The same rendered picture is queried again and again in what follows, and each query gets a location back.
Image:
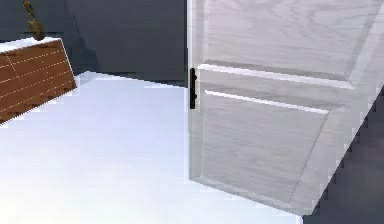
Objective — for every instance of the white panelled room door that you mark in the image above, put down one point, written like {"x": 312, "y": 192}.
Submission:
{"x": 266, "y": 133}

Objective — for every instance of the brown chest of drawers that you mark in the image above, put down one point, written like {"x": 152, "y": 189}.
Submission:
{"x": 33, "y": 73}

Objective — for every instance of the olive brown vase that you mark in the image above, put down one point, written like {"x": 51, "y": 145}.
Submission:
{"x": 35, "y": 27}

